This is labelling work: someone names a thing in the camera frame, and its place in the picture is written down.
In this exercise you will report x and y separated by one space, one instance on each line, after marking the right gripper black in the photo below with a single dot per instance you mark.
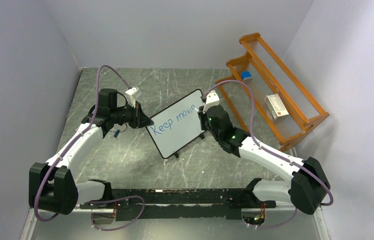
202 116

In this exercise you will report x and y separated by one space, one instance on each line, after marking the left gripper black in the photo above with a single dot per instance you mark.
139 119

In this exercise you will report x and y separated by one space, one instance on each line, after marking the white board black frame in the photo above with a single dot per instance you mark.
177 125

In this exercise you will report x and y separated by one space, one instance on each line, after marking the blue marker cap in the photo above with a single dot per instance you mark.
116 133

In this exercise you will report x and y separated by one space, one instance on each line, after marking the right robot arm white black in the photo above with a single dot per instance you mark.
304 183

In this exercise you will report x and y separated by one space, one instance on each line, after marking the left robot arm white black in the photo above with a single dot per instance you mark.
51 184

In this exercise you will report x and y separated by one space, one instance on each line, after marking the blue eraser on rack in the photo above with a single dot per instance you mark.
246 76

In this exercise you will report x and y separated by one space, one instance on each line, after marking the orange wooden rack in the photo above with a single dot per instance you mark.
270 76

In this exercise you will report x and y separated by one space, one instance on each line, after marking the white red small box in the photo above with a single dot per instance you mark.
276 106

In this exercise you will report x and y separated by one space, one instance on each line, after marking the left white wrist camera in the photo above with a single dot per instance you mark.
132 95

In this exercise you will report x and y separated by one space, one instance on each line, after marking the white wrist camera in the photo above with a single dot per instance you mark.
210 100
132 95

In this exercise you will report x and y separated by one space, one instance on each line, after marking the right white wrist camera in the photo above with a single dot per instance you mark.
210 100

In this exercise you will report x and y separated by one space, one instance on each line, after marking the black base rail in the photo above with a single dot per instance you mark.
227 203

